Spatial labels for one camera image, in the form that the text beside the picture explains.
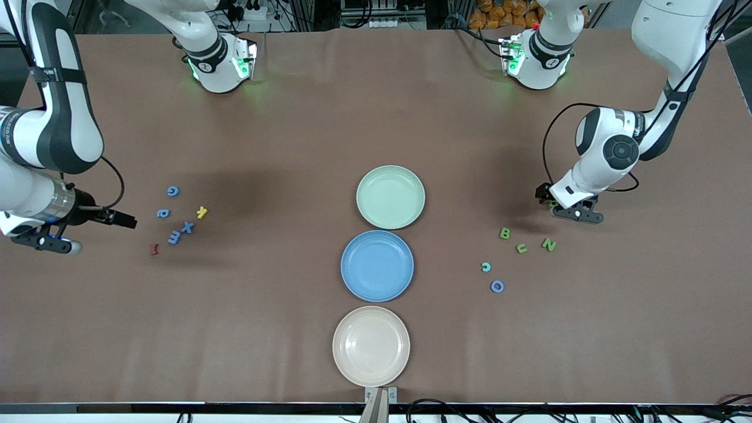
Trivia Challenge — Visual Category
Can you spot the light green plate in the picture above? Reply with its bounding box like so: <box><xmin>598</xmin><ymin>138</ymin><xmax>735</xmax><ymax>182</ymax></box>
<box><xmin>356</xmin><ymin>165</ymin><xmax>426</xmax><ymax>230</ymax></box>

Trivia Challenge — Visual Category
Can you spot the blue plate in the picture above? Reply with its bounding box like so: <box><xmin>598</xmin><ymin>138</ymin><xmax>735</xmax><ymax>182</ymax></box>
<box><xmin>341</xmin><ymin>230</ymin><xmax>415</xmax><ymax>303</ymax></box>

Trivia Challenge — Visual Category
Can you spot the brown table cloth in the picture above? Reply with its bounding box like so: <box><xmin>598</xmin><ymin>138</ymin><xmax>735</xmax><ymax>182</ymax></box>
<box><xmin>0</xmin><ymin>26</ymin><xmax>752</xmax><ymax>406</ymax></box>

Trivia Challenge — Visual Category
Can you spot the bag of oranges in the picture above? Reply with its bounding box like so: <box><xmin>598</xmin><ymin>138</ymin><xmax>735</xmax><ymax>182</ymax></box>
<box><xmin>468</xmin><ymin>0</ymin><xmax>544</xmax><ymax>30</ymax></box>

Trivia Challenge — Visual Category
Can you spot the beige plate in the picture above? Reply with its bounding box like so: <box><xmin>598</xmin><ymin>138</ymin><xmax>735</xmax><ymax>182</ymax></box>
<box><xmin>333</xmin><ymin>305</ymin><xmax>411</xmax><ymax>387</ymax></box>

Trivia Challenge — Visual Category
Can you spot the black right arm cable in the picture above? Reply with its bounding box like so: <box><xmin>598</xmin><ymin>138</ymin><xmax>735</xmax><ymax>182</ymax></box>
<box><xmin>97</xmin><ymin>154</ymin><xmax>126</xmax><ymax>211</ymax></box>

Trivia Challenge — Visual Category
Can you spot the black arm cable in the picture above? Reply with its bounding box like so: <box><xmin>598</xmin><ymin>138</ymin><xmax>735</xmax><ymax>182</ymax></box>
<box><xmin>97</xmin><ymin>154</ymin><xmax>126</xmax><ymax>211</ymax></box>
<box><xmin>542</xmin><ymin>103</ymin><xmax>641</xmax><ymax>193</ymax></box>

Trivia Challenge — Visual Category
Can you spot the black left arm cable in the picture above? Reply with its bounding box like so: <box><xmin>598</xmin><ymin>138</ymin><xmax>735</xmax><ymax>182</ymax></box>
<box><xmin>542</xmin><ymin>103</ymin><xmax>641</xmax><ymax>193</ymax></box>

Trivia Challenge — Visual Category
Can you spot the black table edge rail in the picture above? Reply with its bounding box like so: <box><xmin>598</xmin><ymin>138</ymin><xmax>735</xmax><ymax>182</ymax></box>
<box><xmin>0</xmin><ymin>402</ymin><xmax>752</xmax><ymax>415</ymax></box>

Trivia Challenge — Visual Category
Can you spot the black cable loop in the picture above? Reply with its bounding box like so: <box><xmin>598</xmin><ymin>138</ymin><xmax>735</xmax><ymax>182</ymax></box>
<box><xmin>405</xmin><ymin>398</ymin><xmax>468</xmax><ymax>423</ymax></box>

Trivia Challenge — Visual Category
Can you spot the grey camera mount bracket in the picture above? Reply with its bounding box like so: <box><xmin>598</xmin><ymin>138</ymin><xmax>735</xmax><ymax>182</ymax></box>
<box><xmin>360</xmin><ymin>387</ymin><xmax>398</xmax><ymax>423</ymax></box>

